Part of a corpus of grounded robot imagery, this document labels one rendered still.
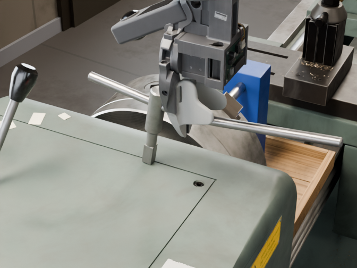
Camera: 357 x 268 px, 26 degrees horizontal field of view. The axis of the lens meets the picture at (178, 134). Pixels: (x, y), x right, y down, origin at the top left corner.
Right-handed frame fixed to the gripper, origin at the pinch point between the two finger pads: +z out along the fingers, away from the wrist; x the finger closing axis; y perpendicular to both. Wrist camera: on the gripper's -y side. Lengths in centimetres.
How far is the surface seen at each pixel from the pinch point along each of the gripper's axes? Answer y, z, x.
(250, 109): -10, 30, 52
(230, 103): -4.5, 13.5, 27.7
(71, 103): -142, 132, 174
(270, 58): -18, 36, 85
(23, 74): -17.1, -7.0, -8.2
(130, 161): -6.9, 7.3, -1.1
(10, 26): -193, 116, 200
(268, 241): 14.0, 10.8, -3.9
